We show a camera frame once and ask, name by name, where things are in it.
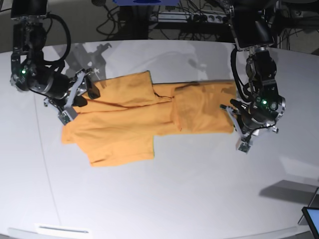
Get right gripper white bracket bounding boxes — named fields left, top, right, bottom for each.
left=43, top=68, right=100, bottom=124

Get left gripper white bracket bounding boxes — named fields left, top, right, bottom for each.
left=220, top=105, right=279, bottom=154

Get yellow T-shirt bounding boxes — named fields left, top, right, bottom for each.
left=61, top=71, right=236, bottom=167

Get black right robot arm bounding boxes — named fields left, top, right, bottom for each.
left=10, top=0, right=100, bottom=125

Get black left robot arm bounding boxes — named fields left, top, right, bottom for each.
left=220, top=0, right=286, bottom=153

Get tablet screen with stand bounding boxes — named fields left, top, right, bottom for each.
left=298, top=188, right=319, bottom=239

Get white power strip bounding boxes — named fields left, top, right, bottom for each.
left=150, top=11, right=227, bottom=24

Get white flat strip on table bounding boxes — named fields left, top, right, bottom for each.
left=34, top=223, right=91, bottom=234

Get tangled black cables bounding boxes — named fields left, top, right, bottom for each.
left=96, top=0, right=232, bottom=42

